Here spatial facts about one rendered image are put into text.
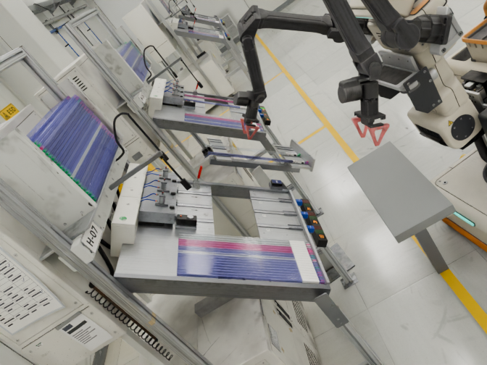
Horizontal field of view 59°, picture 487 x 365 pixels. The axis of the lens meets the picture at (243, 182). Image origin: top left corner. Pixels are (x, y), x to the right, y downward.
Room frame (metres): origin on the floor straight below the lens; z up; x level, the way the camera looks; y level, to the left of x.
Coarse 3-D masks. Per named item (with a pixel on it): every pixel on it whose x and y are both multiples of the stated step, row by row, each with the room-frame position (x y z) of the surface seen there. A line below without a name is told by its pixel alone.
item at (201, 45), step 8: (168, 0) 7.61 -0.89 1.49; (176, 0) 8.03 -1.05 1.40; (176, 8) 8.20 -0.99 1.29; (184, 8) 7.96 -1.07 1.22; (176, 16) 7.48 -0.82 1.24; (184, 16) 7.49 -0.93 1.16; (192, 16) 7.67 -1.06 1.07; (200, 16) 7.93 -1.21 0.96; (208, 16) 8.10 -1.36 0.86; (216, 16) 8.08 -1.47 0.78; (208, 24) 7.44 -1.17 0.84; (216, 24) 7.42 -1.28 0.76; (224, 24) 7.71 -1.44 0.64; (224, 32) 7.38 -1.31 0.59; (192, 40) 7.48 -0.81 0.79; (200, 40) 7.84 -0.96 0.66; (232, 40) 8.09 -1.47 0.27; (176, 48) 8.25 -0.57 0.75; (200, 48) 7.47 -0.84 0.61; (208, 48) 7.49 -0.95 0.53; (216, 48) 7.71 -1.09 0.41; (176, 56) 7.61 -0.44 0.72; (184, 56) 7.75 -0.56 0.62; (216, 56) 7.48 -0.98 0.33; (224, 56) 8.12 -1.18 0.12; (240, 56) 7.38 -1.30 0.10
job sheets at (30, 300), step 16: (0, 256) 1.24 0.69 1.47; (0, 272) 1.25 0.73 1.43; (16, 272) 1.24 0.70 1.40; (0, 288) 1.25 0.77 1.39; (16, 288) 1.25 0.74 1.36; (32, 288) 1.24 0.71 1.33; (48, 288) 1.24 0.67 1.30; (0, 304) 1.27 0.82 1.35; (16, 304) 1.26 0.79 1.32; (32, 304) 1.26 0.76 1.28; (48, 304) 1.24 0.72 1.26; (0, 320) 1.28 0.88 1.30; (16, 320) 1.28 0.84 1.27; (32, 320) 1.27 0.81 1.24; (80, 320) 1.24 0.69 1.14; (80, 336) 1.25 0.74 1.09; (96, 336) 1.24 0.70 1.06
